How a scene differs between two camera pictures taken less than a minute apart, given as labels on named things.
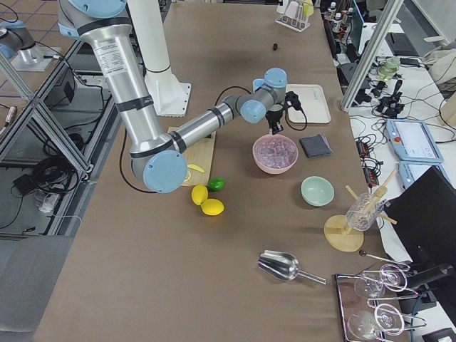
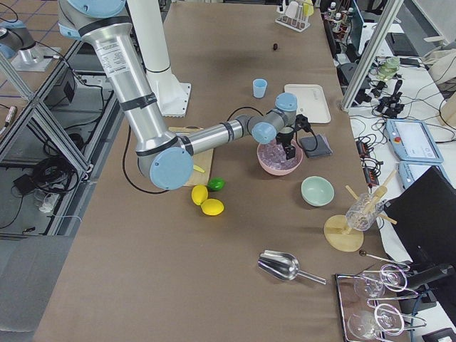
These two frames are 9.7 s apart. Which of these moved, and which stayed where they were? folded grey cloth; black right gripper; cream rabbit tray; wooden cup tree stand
Moved: black right gripper
Stayed: folded grey cloth; cream rabbit tray; wooden cup tree stand
